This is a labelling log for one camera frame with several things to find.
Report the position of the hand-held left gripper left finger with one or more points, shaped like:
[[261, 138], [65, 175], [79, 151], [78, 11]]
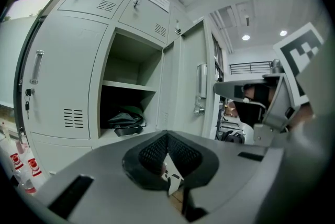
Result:
[[99, 186]]

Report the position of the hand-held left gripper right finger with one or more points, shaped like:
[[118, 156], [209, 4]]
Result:
[[235, 170]]

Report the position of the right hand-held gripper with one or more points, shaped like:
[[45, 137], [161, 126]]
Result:
[[285, 92]]

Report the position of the grey metal locker door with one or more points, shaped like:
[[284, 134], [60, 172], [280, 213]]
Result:
[[172, 87], [68, 66]]

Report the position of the small black-headed key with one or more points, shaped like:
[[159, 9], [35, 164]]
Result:
[[27, 102]]

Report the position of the grey metal locker bank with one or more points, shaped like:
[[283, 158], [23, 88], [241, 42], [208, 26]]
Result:
[[83, 0]]

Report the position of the person's right forearm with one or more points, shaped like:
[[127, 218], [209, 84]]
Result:
[[305, 114]]

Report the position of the person's right hand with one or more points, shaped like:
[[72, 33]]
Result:
[[254, 110]]

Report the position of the black metal railing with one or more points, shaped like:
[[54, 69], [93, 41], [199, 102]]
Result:
[[248, 67]]

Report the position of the black backpack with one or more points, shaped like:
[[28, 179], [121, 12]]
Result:
[[233, 136]]

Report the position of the round ceiling downlight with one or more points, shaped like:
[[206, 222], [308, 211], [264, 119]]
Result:
[[283, 33], [246, 37]]

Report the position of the black fabric bag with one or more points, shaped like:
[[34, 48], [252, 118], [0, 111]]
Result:
[[125, 121]]

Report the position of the clear bottle red label band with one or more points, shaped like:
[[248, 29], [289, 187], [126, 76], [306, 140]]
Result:
[[27, 186]]

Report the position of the pink plastic container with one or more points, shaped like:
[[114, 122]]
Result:
[[22, 145]]

